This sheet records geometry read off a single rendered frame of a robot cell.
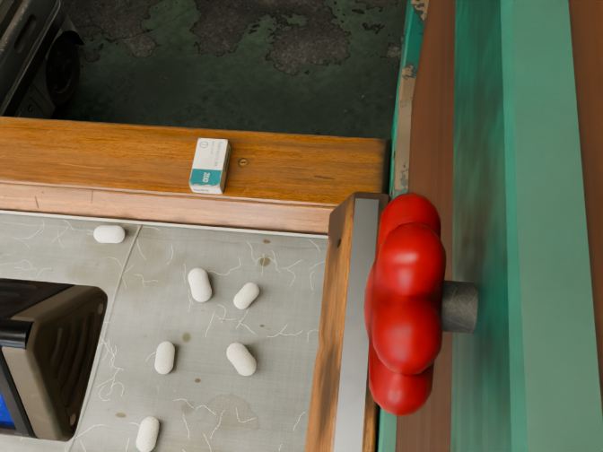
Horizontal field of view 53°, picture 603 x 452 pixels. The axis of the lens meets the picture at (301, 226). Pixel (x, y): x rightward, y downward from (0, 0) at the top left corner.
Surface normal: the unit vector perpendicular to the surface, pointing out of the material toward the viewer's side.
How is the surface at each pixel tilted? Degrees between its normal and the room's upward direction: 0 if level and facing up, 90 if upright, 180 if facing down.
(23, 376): 58
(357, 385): 0
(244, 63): 0
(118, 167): 0
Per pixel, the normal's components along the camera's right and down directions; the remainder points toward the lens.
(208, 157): -0.07, -0.40
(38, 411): -0.13, 0.56
